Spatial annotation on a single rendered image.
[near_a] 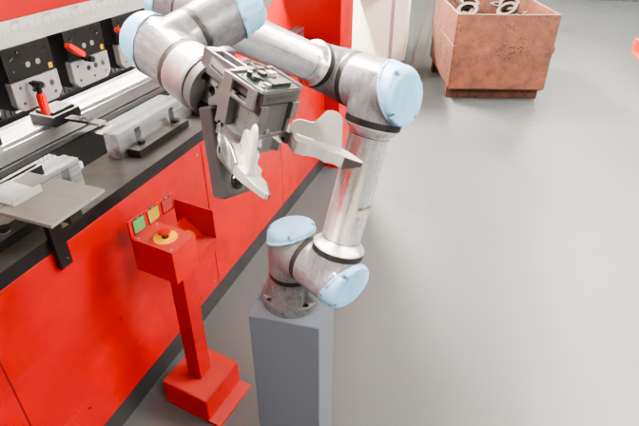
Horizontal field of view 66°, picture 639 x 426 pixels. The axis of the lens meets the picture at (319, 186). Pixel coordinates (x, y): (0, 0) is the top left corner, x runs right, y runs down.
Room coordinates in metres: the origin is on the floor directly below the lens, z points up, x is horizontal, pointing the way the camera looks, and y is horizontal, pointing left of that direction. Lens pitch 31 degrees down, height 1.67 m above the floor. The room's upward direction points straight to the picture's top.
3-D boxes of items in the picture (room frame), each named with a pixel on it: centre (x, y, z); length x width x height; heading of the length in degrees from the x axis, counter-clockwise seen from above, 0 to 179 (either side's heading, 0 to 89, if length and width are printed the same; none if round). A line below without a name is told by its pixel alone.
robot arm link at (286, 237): (0.95, 0.06, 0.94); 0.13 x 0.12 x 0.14; 43
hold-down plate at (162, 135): (1.68, 0.60, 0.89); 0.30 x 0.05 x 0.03; 159
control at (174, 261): (1.25, 0.45, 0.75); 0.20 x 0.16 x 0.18; 153
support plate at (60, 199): (1.08, 0.72, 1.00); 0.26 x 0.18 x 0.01; 69
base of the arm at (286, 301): (0.95, 0.07, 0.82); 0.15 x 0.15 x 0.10
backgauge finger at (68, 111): (1.59, 0.86, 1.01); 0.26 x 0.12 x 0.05; 69
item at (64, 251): (1.07, 0.69, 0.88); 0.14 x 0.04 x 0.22; 69
